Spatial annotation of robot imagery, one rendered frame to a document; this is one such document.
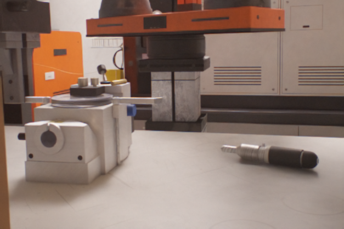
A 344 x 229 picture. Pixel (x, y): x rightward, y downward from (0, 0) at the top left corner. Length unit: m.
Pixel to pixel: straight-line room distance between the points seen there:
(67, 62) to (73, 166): 1.48
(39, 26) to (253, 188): 0.39
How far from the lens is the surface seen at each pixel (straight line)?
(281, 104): 2.15
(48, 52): 1.88
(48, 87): 1.88
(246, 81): 2.12
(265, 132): 2.08
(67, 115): 0.60
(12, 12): 0.63
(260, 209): 0.48
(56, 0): 3.75
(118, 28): 1.14
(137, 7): 1.17
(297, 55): 2.10
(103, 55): 3.55
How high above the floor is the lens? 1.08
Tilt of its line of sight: 7 degrees down
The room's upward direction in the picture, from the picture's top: 1 degrees counter-clockwise
